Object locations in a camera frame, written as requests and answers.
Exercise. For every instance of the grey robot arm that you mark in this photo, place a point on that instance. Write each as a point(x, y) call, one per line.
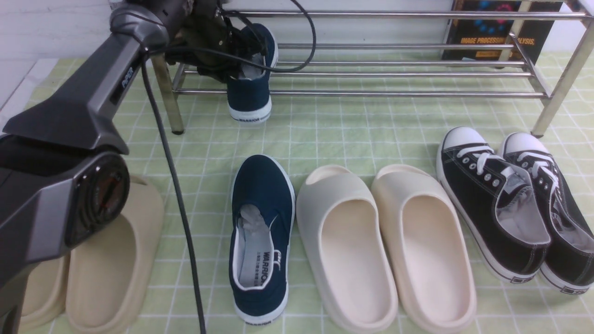
point(63, 176)

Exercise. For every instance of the black lace sneaker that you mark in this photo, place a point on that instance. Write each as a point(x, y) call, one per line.
point(569, 262)
point(497, 201)

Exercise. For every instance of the cream slipper left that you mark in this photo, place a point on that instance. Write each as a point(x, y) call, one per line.
point(337, 218)

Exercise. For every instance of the metal shoe rack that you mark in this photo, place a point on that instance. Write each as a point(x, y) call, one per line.
point(513, 62)

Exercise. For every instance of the black lace sneaker left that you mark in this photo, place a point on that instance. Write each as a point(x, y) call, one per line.
point(497, 201)

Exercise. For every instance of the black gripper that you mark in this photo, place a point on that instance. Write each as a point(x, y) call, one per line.
point(208, 28)

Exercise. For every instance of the cream slipper right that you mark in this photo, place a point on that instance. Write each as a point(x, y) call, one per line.
point(424, 242)

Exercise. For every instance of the navy canvas shoe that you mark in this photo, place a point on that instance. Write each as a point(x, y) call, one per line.
point(248, 94)
point(263, 213)

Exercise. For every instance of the tan slipper far left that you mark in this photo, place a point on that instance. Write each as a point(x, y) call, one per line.
point(45, 295)

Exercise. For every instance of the tan slipper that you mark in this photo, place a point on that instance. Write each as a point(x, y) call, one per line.
point(45, 295)
point(109, 273)

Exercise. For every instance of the black lace sneaker right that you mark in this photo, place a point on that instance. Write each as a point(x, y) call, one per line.
point(569, 262)

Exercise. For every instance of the dark image processing book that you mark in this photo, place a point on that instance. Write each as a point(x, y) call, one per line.
point(532, 35)

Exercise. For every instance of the cream slipper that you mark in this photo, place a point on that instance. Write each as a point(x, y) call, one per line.
point(424, 242)
point(337, 218)

